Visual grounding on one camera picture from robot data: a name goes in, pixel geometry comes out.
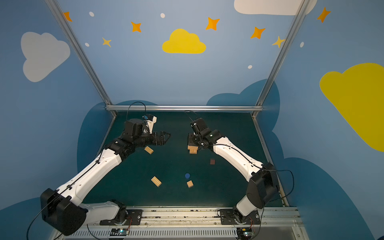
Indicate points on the wide wood block front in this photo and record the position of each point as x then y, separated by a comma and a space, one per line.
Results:
156, 181

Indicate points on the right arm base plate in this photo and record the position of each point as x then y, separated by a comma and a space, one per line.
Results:
228, 217

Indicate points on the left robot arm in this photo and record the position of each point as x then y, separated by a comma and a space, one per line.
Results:
63, 208

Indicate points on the short wood block far left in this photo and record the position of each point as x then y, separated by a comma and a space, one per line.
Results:
149, 150

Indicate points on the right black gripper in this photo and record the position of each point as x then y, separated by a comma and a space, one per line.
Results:
193, 141

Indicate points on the left controller board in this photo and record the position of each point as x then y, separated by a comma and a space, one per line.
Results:
119, 232

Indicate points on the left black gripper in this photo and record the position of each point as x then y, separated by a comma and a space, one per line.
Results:
155, 138

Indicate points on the left diagonal aluminium post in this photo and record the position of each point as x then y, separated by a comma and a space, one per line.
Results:
76, 45

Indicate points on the diagonal aluminium post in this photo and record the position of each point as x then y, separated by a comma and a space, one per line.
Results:
76, 45
291, 34

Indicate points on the right diagonal aluminium post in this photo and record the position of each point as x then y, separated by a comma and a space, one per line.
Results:
291, 34

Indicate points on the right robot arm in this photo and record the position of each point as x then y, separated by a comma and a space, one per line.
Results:
262, 178

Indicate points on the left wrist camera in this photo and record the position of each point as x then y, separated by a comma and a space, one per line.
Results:
138, 127

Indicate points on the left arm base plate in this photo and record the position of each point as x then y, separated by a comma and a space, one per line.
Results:
130, 217

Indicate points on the rear horizontal aluminium bar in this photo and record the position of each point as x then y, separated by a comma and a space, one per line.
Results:
156, 108

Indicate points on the aluminium rail front frame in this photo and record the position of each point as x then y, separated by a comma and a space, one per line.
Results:
193, 223

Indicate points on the controller board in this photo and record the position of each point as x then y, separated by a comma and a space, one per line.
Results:
244, 233
119, 232

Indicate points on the right controller board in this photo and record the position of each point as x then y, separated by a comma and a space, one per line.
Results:
244, 233

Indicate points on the small wood cube front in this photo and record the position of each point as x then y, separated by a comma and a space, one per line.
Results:
190, 184

